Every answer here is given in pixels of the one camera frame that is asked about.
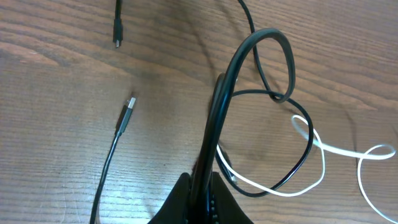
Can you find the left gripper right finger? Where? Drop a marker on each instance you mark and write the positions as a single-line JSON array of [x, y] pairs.
[[225, 209]]

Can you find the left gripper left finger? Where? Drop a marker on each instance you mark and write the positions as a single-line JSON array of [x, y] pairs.
[[174, 209]]

